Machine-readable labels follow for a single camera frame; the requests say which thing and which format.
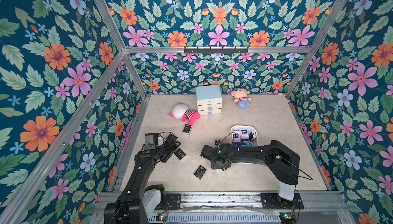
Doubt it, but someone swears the black packet mid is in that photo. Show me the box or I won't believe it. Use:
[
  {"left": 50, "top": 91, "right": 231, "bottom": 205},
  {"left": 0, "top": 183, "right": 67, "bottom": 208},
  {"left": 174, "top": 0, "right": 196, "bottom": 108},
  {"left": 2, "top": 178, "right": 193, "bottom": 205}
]
[{"left": 174, "top": 148, "right": 186, "bottom": 161}]

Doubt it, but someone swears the pink tissue pack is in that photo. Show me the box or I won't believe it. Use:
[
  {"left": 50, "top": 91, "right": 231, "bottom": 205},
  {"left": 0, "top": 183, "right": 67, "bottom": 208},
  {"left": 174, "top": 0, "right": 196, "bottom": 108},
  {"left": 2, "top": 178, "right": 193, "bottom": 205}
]
[{"left": 231, "top": 131, "right": 241, "bottom": 143}]

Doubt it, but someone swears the black packet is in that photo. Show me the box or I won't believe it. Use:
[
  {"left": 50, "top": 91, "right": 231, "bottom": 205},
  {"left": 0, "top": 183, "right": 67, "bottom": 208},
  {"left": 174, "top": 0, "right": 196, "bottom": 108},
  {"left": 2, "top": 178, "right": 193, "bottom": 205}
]
[
  {"left": 194, "top": 165, "right": 207, "bottom": 180},
  {"left": 182, "top": 124, "right": 192, "bottom": 135},
  {"left": 249, "top": 131, "right": 256, "bottom": 142}
]

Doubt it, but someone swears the white oval storage tray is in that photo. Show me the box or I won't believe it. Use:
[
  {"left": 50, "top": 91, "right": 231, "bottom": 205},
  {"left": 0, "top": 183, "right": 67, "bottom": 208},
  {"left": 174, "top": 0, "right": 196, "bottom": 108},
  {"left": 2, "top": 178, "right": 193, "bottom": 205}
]
[{"left": 230, "top": 125, "right": 259, "bottom": 147}]

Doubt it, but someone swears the white blue tissue pack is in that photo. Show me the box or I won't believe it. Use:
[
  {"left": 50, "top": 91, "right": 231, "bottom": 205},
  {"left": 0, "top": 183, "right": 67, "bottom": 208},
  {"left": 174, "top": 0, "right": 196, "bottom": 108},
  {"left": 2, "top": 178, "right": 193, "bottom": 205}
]
[{"left": 240, "top": 128, "right": 249, "bottom": 141}]

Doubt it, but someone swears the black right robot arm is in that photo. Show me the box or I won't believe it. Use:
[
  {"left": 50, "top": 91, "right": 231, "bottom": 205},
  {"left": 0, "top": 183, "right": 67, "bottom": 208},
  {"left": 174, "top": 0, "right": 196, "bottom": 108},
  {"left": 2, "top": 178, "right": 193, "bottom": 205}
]
[{"left": 201, "top": 140, "right": 300, "bottom": 201}]

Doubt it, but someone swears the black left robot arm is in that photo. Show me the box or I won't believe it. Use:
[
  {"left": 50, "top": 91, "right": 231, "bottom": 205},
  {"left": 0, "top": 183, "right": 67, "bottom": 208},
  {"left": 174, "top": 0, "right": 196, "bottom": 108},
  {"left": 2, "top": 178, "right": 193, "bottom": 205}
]
[{"left": 104, "top": 132, "right": 181, "bottom": 224}]

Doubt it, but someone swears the white pink plush toy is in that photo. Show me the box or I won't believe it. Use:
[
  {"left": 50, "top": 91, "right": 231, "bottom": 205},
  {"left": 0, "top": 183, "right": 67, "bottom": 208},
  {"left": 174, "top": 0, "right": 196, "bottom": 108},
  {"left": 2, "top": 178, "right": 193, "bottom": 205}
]
[{"left": 169, "top": 103, "right": 201, "bottom": 126}]

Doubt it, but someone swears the small blue-top drawer cabinet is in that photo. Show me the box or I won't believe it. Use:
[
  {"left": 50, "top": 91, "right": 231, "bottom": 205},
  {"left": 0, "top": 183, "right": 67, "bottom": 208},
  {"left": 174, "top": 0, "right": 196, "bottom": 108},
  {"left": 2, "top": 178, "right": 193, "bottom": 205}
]
[{"left": 195, "top": 85, "right": 223, "bottom": 116}]

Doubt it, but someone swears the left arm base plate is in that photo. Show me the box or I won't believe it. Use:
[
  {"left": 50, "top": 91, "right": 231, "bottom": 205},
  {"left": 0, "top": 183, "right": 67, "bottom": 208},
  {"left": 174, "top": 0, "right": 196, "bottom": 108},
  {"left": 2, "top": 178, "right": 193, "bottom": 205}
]
[{"left": 157, "top": 193, "right": 182, "bottom": 211}]

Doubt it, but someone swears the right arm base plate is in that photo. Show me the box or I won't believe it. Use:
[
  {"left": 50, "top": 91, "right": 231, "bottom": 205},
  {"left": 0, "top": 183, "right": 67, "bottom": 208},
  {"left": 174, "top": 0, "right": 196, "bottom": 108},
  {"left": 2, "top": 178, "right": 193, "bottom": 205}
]
[{"left": 260, "top": 192, "right": 304, "bottom": 210}]

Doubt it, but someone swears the black hook rail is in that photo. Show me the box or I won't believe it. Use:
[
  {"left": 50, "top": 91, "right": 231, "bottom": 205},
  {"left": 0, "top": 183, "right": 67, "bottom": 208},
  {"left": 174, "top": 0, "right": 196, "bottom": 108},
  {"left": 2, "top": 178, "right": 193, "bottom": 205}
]
[{"left": 183, "top": 46, "right": 249, "bottom": 55}]

